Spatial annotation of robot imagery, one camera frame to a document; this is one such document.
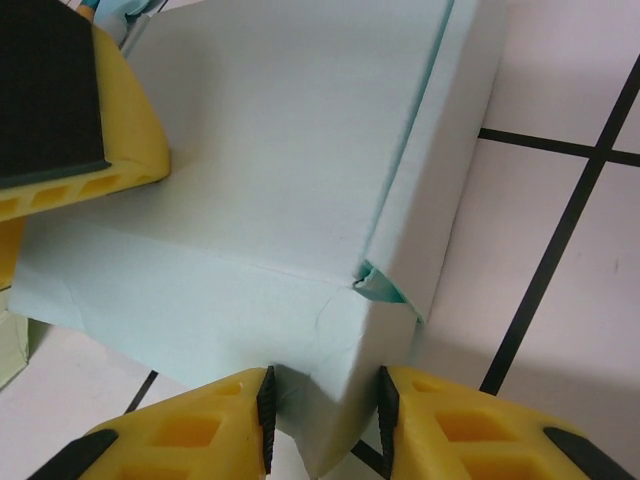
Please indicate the light green paper box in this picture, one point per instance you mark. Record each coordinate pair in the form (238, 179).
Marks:
(12, 350)

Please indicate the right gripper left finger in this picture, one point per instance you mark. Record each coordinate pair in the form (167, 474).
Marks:
(190, 440)

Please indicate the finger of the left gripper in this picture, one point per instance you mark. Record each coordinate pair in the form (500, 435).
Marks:
(9, 250)
(50, 100)

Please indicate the light blue paper box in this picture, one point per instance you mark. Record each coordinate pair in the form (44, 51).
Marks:
(275, 175)

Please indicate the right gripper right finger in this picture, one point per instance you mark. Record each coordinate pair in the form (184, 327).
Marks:
(475, 440)

